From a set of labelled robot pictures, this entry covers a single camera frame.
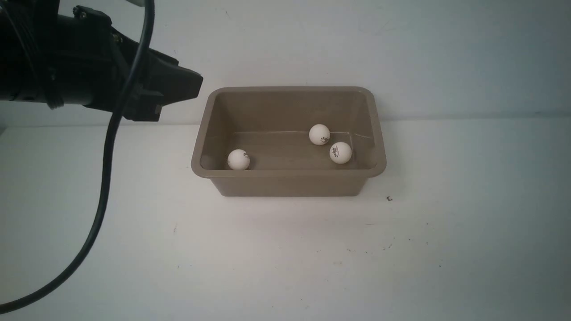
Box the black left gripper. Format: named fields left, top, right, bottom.
left=40, top=5, right=203, bottom=122

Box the white ball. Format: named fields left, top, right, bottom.
left=227, top=149, right=250, bottom=170
left=308, top=124, right=331, bottom=146
left=330, top=141, right=352, bottom=165

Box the tan plastic bin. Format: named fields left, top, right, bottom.
left=191, top=86, right=387, bottom=197

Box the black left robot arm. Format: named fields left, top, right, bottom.
left=0, top=0, right=203, bottom=122

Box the black left camera cable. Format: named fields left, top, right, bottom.
left=0, top=0, right=155, bottom=314

